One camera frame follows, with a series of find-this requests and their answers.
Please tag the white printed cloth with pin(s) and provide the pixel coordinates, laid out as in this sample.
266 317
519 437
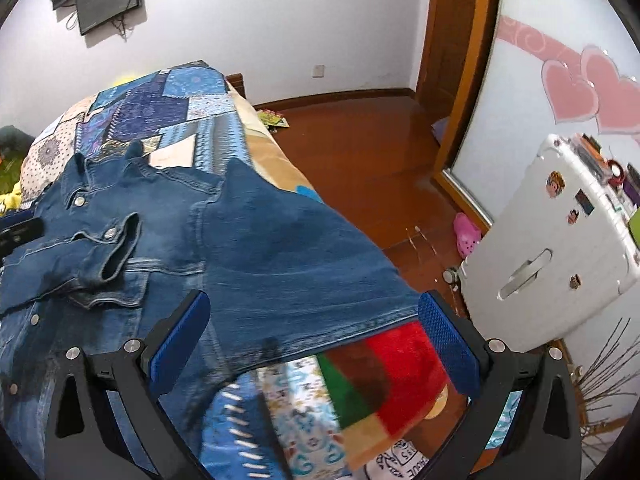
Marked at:
395 460

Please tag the blue denim jacket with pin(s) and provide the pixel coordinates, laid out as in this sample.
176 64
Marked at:
260 250

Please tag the blue patchwork bedspread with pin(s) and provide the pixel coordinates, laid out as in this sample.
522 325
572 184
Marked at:
145 105

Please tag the wooden door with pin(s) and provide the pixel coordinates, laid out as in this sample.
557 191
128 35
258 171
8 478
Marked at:
450 30

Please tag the pink clog shoe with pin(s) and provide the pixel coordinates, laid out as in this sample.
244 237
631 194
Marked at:
467 237

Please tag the wooden framed wardrobe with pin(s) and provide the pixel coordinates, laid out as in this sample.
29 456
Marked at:
530 125

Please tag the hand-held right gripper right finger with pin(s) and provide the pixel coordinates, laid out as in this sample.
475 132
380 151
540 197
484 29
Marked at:
445 340

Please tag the small red round item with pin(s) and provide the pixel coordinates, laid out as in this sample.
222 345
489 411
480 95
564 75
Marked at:
616 172

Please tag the green patterned cover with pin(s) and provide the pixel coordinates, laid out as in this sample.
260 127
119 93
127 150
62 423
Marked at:
11 170

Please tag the printed packets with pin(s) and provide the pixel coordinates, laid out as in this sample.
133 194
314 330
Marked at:
274 119

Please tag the white hard suitcase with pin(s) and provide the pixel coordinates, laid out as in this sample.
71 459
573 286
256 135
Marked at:
540 240

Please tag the dried branches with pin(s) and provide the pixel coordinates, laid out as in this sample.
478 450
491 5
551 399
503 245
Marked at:
605 375

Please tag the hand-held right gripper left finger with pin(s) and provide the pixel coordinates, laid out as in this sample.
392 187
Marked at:
182 335

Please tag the small black wall monitor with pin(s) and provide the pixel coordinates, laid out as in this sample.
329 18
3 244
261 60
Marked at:
107 0

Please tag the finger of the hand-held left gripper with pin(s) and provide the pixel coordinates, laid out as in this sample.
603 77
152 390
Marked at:
17 235

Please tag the pink heart decal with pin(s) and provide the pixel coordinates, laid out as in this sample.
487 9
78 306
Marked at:
570 92
617 95

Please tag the wooden bed frame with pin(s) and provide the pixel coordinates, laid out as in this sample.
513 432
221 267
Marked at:
236 85

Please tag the grey plush pillow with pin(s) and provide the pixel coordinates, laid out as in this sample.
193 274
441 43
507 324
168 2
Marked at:
12 137

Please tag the white wall socket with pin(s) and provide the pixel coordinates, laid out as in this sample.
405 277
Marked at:
318 70

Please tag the yellow round cushion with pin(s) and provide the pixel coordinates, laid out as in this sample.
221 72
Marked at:
123 79

